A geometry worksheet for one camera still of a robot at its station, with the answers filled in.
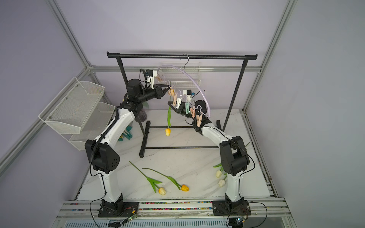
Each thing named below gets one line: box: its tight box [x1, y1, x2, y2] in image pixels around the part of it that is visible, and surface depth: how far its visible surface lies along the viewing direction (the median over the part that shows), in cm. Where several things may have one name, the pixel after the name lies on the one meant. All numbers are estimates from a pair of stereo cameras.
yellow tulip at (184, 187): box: [142, 167, 190, 192], surface depth 82 cm
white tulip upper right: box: [212, 162, 224, 179], surface depth 87 cm
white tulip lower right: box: [218, 174, 228, 187], surface depth 82 cm
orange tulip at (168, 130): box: [165, 95, 172, 137], surface depth 79 cm
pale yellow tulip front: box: [128, 160, 167, 196], surface depth 82 cm
